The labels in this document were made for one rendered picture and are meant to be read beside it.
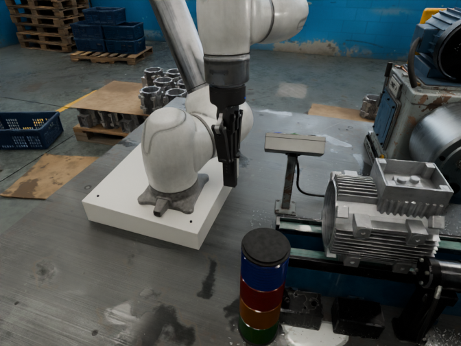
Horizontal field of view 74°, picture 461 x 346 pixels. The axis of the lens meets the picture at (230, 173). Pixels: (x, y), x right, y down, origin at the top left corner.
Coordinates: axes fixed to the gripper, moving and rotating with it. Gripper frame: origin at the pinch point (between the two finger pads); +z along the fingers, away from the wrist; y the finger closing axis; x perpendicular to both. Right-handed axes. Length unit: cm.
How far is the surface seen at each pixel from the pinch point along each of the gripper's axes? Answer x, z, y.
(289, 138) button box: 8.9, -0.6, -23.8
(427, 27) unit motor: 43, -27, -65
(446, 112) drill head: 50, -6, -42
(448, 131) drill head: 49, -4, -34
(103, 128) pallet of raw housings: -194, 64, -157
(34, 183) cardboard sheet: -203, 86, -81
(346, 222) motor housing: 26.7, 5.6, 2.7
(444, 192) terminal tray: 42.7, -2.3, -1.4
